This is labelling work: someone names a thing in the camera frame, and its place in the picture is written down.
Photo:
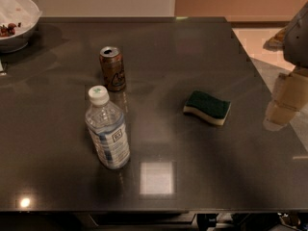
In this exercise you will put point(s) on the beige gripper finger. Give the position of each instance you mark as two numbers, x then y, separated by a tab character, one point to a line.
277	117
291	90

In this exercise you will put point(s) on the clear plastic water bottle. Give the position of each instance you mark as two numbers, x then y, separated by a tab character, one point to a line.
107	127

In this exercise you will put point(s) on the white bowl with food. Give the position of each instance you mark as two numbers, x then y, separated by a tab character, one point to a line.
18	21

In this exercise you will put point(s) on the brown soda can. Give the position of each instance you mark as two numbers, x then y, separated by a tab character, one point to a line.
111	62

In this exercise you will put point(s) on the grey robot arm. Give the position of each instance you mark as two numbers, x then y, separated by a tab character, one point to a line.
295	41

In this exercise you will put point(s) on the green and yellow sponge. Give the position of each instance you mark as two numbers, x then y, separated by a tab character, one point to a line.
207	107

